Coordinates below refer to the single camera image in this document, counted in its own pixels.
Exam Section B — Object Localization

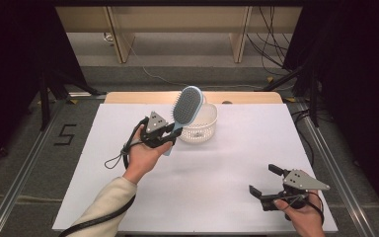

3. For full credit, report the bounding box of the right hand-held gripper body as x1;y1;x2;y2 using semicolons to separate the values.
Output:
261;168;331;221

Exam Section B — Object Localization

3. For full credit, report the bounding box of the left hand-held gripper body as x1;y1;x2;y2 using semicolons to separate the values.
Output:
139;111;179;149

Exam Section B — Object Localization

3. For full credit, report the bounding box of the white plastic basket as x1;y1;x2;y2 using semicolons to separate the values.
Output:
177;95;219;144

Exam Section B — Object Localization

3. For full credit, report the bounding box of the light blue hairbrush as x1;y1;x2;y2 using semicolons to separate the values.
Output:
163;85;205;157

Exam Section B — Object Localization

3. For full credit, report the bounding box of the person's right hand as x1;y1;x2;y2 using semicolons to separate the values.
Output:
273;191;327;237

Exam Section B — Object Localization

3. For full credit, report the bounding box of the person's left hand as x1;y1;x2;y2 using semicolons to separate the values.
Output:
121;124;174;186

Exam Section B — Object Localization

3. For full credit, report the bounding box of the white table mat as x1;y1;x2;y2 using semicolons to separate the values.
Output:
51;103;340;233

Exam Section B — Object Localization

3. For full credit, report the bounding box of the black tripod stand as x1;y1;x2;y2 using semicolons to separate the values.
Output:
262;63;320;127
38;68;108;131

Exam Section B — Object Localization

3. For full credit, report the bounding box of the beige wooden desk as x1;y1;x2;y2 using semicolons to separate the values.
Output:
54;5;303;64

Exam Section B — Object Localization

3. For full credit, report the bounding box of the black curtain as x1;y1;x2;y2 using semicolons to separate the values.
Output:
282;0;379;215
0;0;88;172

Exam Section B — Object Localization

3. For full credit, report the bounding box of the metal floor rail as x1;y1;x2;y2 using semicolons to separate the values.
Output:
0;100;67;237
295;102;376;237

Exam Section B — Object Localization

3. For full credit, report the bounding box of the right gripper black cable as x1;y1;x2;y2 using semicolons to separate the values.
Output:
308;191;326;225

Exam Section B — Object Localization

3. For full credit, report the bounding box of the black cable beside table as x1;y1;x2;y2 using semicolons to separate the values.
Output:
290;110;315;166

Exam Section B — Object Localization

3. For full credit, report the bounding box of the thin black cord loop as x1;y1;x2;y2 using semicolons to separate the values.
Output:
104;148;136;171

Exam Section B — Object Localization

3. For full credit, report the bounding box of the left gripper thick black cable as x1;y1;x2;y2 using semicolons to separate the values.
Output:
58;117;150;237

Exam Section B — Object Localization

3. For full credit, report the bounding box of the bundle of black cables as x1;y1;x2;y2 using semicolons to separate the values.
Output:
246;6;297;77

